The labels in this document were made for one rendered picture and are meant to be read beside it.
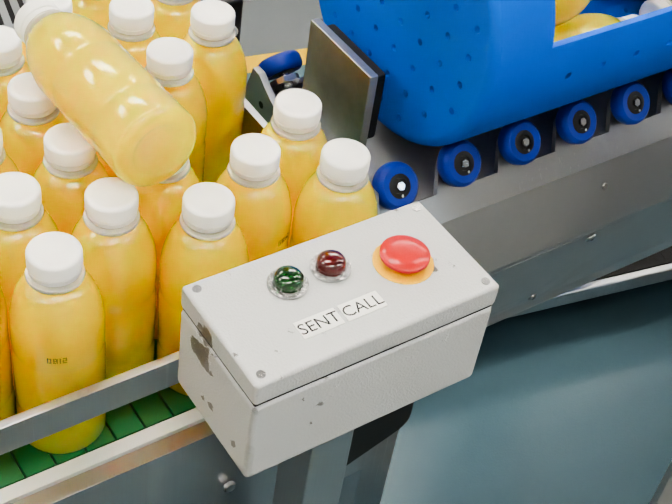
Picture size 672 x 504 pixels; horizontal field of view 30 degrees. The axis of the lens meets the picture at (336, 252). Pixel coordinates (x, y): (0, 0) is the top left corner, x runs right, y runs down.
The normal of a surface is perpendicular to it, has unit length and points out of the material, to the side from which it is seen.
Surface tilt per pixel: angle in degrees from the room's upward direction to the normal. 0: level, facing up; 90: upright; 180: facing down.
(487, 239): 70
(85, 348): 90
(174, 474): 90
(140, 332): 90
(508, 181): 52
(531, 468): 0
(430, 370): 90
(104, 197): 0
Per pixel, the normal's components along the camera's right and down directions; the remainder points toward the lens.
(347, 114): -0.83, 0.31
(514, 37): 0.56, 0.40
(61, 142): 0.12, -0.71
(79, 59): -0.32, -0.45
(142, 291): 0.79, 0.49
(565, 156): 0.51, 0.06
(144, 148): 0.62, 0.59
